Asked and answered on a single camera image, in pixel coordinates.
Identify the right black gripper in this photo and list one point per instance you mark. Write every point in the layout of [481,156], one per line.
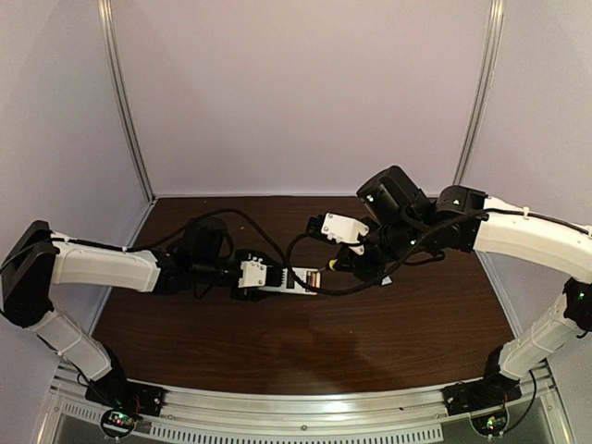
[359,266]

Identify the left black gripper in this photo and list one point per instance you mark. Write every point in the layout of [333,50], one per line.
[252,291]

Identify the white remote control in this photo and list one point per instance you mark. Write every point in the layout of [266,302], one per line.
[300,279]

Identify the orange batteries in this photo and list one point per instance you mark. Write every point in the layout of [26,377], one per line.
[313,279]

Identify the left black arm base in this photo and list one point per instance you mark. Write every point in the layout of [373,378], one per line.
[116,391]

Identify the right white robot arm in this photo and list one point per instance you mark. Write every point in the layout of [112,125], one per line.
[404,221]

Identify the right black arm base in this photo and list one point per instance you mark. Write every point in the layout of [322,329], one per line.
[492,389]

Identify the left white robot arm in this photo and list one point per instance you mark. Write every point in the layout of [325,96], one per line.
[42,258]

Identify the left circuit board with leds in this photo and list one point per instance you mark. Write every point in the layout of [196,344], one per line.
[116,424]

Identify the circuit board with leds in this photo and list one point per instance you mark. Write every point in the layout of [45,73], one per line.
[116,424]
[490,424]

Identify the right circuit board with leds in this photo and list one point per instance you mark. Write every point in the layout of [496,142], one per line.
[490,424]

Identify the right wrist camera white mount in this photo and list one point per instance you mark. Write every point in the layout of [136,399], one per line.
[339,229]

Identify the aluminium front rail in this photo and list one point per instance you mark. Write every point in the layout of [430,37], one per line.
[417,415]

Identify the right aluminium corner post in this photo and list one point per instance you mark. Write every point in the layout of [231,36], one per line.
[490,55]

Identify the aluminium corner post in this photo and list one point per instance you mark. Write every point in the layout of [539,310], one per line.
[107,22]
[490,55]

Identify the left aluminium corner post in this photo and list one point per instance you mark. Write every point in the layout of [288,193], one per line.
[107,22]

